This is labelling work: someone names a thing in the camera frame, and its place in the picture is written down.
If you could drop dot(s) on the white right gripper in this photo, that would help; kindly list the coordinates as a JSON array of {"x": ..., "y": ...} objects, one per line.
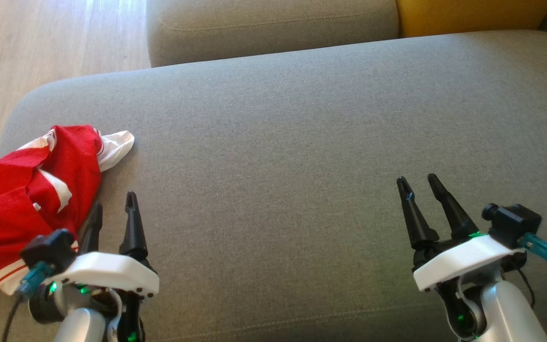
[{"x": 458, "y": 259}]

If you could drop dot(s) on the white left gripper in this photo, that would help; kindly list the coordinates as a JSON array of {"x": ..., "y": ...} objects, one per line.
[{"x": 107, "y": 273}]

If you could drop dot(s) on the red white basketball jersey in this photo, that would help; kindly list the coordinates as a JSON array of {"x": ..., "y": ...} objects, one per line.
[{"x": 76, "y": 152}]

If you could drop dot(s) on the grey sofa seat cushion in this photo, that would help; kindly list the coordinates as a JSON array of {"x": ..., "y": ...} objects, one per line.
[{"x": 273, "y": 142}]

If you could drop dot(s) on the yellow sofa cushion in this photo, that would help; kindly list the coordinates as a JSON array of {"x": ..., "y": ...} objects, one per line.
[{"x": 473, "y": 16}]

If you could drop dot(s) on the grey sofa back cushion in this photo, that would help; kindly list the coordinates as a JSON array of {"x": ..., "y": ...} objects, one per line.
[{"x": 273, "y": 28}]

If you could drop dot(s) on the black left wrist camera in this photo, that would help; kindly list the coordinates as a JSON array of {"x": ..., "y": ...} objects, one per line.
[{"x": 48, "y": 247}]

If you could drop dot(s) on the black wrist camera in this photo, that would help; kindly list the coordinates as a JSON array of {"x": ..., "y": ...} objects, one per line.
[
  {"x": 48, "y": 247},
  {"x": 515, "y": 221}
]

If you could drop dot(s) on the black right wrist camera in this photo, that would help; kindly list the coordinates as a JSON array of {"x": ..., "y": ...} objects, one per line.
[{"x": 515, "y": 221}]

